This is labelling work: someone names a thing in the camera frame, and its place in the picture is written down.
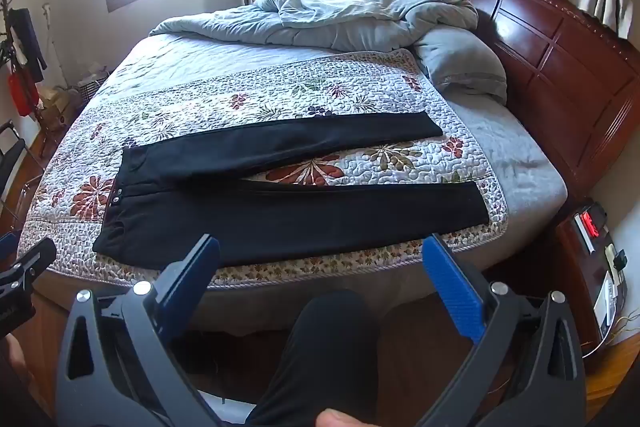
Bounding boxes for digital clock red display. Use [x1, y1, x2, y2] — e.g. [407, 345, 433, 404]
[572, 204, 609, 254]

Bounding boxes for person's leg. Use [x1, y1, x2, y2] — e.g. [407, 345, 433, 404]
[245, 289, 382, 427]

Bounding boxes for person's right hand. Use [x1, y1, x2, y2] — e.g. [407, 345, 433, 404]
[317, 409, 364, 427]

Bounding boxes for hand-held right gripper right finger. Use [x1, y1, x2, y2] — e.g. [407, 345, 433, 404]
[415, 233, 586, 427]

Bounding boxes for white basket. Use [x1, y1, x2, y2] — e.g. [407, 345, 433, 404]
[76, 64, 109, 104]

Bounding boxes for wooden nightstand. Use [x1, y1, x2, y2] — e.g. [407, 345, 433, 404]
[554, 202, 632, 354]

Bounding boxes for white paper pad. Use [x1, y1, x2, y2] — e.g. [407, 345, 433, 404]
[592, 271, 624, 324]

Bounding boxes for floral quilted blanket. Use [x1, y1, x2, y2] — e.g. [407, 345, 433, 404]
[17, 48, 510, 290]

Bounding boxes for dark hanging garment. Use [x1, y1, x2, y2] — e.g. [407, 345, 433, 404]
[9, 8, 49, 84]

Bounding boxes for black folding frame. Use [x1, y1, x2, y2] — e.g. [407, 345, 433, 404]
[0, 121, 32, 220]

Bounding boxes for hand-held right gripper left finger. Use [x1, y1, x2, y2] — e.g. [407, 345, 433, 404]
[55, 234, 222, 427]

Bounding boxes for coat rack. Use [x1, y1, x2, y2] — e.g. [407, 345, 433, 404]
[0, 0, 51, 122]

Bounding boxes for black pants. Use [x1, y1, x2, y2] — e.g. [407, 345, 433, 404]
[92, 109, 491, 269]

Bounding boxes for wooden bed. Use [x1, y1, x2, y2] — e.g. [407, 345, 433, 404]
[15, 0, 640, 338]

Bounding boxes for red bag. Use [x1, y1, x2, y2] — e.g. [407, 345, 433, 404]
[7, 71, 40, 118]

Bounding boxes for light blue duvet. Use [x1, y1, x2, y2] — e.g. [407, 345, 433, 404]
[149, 0, 480, 54]

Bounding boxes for cardboard box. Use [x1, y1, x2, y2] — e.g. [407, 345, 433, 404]
[39, 86, 81, 128]

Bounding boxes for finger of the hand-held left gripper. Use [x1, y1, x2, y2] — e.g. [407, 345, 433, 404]
[0, 237, 57, 303]

